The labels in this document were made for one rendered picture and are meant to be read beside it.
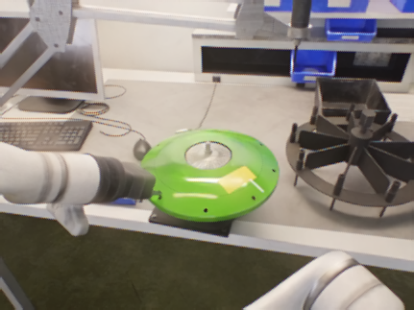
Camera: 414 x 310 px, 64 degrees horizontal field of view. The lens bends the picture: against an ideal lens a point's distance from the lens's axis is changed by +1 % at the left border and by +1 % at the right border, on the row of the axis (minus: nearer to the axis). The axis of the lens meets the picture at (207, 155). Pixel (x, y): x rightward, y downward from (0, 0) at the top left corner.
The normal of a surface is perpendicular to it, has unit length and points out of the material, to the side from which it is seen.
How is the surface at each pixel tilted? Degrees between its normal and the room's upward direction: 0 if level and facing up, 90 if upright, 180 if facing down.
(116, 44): 90
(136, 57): 90
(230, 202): 24
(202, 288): 0
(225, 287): 0
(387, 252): 0
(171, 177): 17
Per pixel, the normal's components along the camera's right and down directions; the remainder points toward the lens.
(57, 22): 0.03, 0.60
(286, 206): -0.03, -0.80
